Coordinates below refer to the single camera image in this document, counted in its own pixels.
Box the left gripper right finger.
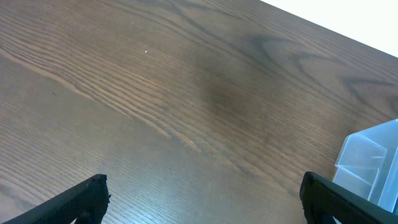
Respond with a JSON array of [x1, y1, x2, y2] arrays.
[[300, 172, 397, 224]]

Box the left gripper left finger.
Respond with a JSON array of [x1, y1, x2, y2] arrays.
[[4, 174, 111, 224]]

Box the clear plastic storage container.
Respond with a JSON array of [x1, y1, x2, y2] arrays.
[[333, 119, 398, 214]]

